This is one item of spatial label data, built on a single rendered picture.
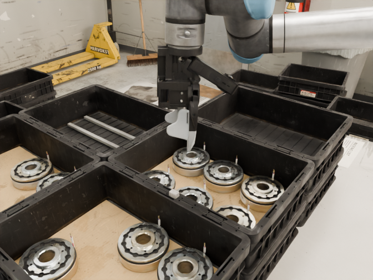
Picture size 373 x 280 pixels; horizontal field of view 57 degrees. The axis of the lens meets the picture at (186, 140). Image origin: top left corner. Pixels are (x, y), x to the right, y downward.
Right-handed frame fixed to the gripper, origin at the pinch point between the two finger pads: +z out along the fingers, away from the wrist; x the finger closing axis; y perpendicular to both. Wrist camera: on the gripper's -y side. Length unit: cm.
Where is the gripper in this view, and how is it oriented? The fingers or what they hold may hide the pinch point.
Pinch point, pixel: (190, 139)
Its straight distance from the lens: 75.3
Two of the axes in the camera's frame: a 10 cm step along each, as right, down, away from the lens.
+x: 1.1, 4.3, -9.0
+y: -9.9, 0.1, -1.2
